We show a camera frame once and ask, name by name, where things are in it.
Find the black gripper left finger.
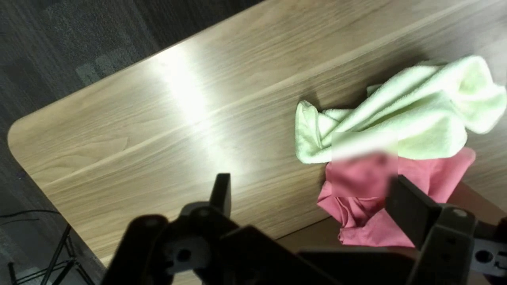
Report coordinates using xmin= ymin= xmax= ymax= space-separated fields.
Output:
xmin=100 ymin=173 xmax=243 ymax=285

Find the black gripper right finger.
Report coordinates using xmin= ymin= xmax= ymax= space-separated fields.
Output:
xmin=384 ymin=173 xmax=507 ymax=285

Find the black tripod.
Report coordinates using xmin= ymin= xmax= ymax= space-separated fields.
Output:
xmin=0 ymin=209 xmax=108 ymax=285

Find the pink cloth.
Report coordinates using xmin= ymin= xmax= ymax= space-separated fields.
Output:
xmin=316 ymin=148 xmax=479 ymax=251

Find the pale green cloth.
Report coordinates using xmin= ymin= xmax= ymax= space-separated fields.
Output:
xmin=293 ymin=54 xmax=507 ymax=167

